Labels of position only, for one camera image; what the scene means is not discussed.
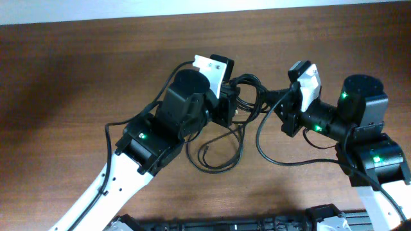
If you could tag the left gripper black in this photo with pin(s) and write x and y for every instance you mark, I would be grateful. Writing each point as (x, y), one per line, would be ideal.
(228, 92)

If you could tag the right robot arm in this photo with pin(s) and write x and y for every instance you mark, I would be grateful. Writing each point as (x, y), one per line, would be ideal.
(375, 164)

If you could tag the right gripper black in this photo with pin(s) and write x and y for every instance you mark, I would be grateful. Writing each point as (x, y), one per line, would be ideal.
(292, 102)

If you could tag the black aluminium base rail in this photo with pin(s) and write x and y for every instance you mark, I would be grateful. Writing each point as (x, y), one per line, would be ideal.
(310, 220)

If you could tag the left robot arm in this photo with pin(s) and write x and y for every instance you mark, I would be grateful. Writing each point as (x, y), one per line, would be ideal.
(150, 141)

